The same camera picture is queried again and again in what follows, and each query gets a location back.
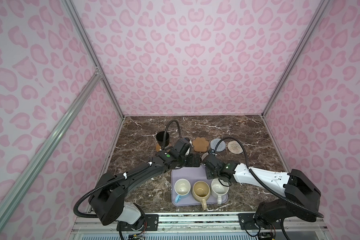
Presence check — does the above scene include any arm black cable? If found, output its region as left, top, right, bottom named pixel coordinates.
left=161, top=119, right=183, bottom=151
left=213, top=136, right=324, bottom=219

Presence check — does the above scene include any white mug lavender outside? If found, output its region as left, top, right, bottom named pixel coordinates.
left=201, top=153, right=209, bottom=161

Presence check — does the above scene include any cork paw-shaped coaster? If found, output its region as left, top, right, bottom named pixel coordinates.
left=192, top=137, right=210, bottom=153

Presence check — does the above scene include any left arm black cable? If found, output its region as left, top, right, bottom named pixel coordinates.
left=161, top=119, right=183, bottom=151

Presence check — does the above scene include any yellow beige mug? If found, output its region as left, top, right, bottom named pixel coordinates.
left=192, top=181, right=211, bottom=210

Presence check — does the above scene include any black mug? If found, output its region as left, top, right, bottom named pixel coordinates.
left=156, top=131, right=170, bottom=147

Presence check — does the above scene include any aluminium frame diagonal beam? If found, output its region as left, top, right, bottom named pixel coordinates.
left=0, top=72, right=102, bottom=233

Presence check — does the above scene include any woven rattan round coaster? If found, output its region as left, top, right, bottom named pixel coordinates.
left=156, top=144, right=171, bottom=152

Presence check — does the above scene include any aluminium front rail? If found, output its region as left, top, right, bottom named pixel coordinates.
left=68, top=211, right=331, bottom=240

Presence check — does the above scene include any beige speckled woven coaster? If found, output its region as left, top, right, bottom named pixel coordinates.
left=228, top=141, right=243, bottom=155

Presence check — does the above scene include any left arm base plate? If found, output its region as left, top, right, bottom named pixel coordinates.
left=117, top=214, right=159, bottom=232

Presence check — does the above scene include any blue-grey woven round coaster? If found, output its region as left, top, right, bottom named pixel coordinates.
left=210, top=139, right=226, bottom=152

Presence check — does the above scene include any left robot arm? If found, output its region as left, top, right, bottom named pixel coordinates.
left=89, top=138, right=201, bottom=228

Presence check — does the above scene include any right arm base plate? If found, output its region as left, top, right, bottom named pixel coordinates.
left=238, top=213, right=271, bottom=231

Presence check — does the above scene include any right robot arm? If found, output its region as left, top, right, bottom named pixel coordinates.
left=203, top=154, right=324, bottom=228

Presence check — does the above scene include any lavender serving tray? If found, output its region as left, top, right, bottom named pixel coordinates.
left=171, top=166, right=229, bottom=207

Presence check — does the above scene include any white mug blue handle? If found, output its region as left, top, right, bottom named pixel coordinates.
left=174, top=179, right=191, bottom=204

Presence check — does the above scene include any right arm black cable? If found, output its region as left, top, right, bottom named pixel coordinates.
left=213, top=136, right=324, bottom=219

